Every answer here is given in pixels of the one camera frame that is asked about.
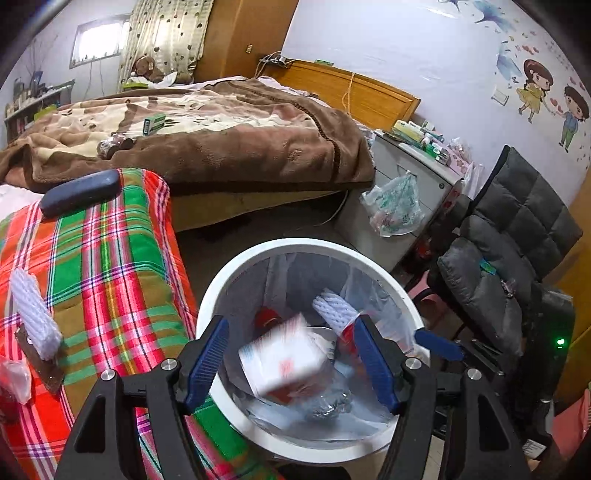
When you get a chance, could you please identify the brown snack wrapper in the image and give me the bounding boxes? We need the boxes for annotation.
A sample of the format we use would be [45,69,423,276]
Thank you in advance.
[15,326,64,396]

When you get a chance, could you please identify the small white foam net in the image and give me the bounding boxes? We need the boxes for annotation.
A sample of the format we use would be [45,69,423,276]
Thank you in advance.
[10,268,63,361]

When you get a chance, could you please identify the cartoon couple wall sticker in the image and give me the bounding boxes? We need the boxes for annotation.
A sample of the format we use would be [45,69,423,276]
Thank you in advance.
[516,59,590,153]

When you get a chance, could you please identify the hanging plastic bag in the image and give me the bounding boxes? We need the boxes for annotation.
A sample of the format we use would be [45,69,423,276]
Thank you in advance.
[360,171,425,238]

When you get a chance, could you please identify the clear plastic wrap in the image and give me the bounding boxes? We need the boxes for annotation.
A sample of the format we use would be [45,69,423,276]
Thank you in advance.
[0,356,32,405]

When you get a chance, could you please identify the items on cabinet top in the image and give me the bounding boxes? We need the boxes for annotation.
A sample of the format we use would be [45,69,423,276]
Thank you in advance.
[389,120,472,176]

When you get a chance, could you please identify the patterned curtain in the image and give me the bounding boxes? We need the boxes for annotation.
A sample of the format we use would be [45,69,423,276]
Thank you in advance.
[118,0,213,87]

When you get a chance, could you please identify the wooden headboard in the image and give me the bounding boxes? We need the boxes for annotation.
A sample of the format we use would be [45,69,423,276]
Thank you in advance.
[263,60,421,130]

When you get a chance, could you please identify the wooden wardrobe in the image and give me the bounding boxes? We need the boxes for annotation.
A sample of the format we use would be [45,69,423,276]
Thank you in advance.
[193,0,298,82]

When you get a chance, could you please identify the brown fleece blanket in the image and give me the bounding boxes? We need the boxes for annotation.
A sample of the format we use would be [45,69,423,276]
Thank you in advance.
[1,79,374,195]

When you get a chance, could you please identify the clear plastic bottle red label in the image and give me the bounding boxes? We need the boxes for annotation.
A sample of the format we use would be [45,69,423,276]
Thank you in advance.
[269,369,353,420]

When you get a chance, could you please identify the grey bedside cabinet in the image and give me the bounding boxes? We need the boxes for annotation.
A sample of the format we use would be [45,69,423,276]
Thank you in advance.
[335,130,463,271]

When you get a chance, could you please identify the dark blue glasses case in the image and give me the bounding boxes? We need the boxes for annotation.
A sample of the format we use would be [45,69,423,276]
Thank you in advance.
[39,170,121,219]

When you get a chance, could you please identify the green box on bed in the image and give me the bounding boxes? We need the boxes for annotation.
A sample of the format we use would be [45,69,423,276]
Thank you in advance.
[142,113,166,136]

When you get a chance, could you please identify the red bottle cap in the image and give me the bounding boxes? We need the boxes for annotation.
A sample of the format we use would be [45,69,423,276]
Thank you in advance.
[254,307,283,336]

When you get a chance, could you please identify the cluttered side shelf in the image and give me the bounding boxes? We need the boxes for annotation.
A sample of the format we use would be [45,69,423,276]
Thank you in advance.
[4,79,75,143]

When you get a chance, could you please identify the window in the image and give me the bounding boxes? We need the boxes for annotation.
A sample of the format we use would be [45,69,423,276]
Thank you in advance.
[69,14,130,69]

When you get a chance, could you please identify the grey cushioned chair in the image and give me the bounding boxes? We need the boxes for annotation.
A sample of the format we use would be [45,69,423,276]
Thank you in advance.
[435,144,584,370]

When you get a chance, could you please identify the teddy bear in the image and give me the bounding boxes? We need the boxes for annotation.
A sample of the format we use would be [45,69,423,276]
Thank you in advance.
[132,55,164,83]

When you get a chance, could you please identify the large white foam net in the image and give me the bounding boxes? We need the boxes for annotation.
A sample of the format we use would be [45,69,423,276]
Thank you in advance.
[311,288,360,337]

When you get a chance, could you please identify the plaid tablecloth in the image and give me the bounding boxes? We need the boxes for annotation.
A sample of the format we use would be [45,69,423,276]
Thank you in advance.
[0,168,283,480]

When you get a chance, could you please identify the white round trash bin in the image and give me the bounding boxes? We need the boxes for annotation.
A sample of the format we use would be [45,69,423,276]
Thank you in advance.
[197,238,429,465]

